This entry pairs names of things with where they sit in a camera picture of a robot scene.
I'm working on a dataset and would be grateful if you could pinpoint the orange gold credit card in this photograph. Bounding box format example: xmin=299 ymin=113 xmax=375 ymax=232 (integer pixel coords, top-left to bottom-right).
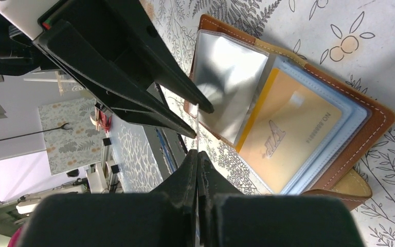
xmin=235 ymin=68 xmax=345 ymax=193

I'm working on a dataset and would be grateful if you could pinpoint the yellow black credit card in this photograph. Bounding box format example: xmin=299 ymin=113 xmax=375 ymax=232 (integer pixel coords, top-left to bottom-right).
xmin=195 ymin=104 xmax=200 ymax=152

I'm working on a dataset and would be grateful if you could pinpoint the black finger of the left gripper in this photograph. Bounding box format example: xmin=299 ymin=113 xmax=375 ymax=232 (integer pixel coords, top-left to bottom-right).
xmin=105 ymin=1 xmax=214 ymax=113

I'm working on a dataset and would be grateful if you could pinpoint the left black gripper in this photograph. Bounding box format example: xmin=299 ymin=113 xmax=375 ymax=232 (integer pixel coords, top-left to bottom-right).
xmin=0 ymin=1 xmax=196 ymax=138

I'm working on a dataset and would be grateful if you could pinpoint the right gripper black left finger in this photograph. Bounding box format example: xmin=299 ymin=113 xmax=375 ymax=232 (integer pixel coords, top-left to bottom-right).
xmin=16 ymin=150 xmax=198 ymax=246

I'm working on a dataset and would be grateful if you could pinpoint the floral table mat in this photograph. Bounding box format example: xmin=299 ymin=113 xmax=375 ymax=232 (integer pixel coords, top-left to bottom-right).
xmin=141 ymin=1 xmax=395 ymax=246

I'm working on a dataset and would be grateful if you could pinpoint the brown leather card holder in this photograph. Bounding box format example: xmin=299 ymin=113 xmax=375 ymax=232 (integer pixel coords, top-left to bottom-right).
xmin=184 ymin=14 xmax=395 ymax=209

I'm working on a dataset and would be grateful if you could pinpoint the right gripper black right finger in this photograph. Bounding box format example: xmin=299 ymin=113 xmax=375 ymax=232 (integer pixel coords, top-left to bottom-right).
xmin=197 ymin=151 xmax=364 ymax=246

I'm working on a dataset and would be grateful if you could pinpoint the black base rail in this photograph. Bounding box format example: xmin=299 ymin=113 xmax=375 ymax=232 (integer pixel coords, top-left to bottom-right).
xmin=142 ymin=81 xmax=188 ymax=181

